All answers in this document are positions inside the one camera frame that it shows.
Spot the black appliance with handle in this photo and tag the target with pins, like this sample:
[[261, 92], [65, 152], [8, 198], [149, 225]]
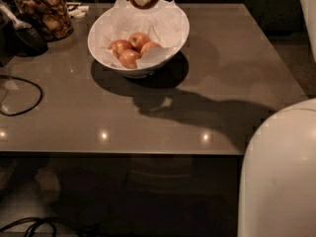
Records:
[[25, 38]]

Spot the white ceramic bowl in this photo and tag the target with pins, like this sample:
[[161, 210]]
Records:
[[94, 47]]

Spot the small white items on table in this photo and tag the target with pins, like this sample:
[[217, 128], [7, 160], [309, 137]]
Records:
[[78, 11]]

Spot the left red apple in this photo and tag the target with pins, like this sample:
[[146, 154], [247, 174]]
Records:
[[118, 46]]

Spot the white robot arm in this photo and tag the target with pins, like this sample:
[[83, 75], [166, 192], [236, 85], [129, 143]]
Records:
[[241, 99]]

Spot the glass jar of chips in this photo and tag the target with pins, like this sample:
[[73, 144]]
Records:
[[50, 17]]

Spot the right red apple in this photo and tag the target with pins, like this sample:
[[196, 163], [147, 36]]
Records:
[[148, 45]]

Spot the white paper bowl liner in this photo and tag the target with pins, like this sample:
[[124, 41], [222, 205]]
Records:
[[165, 24]]

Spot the hidden middle red apple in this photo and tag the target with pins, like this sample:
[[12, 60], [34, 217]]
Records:
[[138, 40]]

